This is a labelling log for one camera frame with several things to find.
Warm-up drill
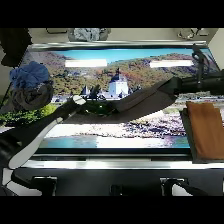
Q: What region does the brown-grey garment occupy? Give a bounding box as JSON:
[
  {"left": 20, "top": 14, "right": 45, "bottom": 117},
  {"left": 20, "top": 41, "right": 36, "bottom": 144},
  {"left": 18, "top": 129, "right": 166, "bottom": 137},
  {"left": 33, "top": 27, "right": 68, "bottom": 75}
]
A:
[{"left": 65, "top": 77, "right": 183, "bottom": 125}]

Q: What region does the olive garment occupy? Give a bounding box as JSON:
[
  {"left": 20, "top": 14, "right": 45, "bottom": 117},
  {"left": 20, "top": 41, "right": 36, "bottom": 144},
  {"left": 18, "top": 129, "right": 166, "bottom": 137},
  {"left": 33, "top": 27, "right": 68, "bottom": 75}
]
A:
[{"left": 179, "top": 109, "right": 202, "bottom": 164}]

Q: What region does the pale grey-blue garment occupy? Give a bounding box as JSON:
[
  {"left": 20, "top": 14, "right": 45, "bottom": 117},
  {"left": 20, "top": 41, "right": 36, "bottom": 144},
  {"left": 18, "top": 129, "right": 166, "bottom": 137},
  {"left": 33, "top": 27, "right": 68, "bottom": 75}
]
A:
[{"left": 67, "top": 27, "right": 111, "bottom": 43}]

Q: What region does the blue garment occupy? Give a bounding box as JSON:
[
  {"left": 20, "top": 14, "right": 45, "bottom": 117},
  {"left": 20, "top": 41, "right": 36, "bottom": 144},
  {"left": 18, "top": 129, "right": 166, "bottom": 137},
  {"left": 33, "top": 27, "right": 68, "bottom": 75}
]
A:
[{"left": 9, "top": 61, "right": 52, "bottom": 90}]

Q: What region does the orange garment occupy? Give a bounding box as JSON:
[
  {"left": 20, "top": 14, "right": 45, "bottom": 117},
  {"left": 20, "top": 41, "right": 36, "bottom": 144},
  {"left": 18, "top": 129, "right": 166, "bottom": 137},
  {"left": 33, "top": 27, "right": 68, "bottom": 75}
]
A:
[{"left": 185, "top": 101, "right": 224, "bottom": 161}]

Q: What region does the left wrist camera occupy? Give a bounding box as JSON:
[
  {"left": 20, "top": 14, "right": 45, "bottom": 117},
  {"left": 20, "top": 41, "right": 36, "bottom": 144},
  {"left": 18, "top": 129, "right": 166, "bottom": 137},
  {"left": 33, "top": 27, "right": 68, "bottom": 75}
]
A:
[{"left": 88, "top": 83, "right": 103, "bottom": 102}]

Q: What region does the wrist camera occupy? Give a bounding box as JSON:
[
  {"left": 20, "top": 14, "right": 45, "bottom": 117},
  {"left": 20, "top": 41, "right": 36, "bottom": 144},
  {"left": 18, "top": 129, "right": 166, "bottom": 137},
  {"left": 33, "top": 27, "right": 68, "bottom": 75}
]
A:
[
  {"left": 88, "top": 83, "right": 103, "bottom": 102},
  {"left": 191, "top": 43, "right": 210, "bottom": 84}
]

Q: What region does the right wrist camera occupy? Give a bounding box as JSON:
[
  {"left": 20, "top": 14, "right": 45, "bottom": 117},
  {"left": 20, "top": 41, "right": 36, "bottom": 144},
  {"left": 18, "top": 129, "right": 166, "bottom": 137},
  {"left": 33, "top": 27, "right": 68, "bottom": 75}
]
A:
[{"left": 191, "top": 43, "right": 210, "bottom": 84}]

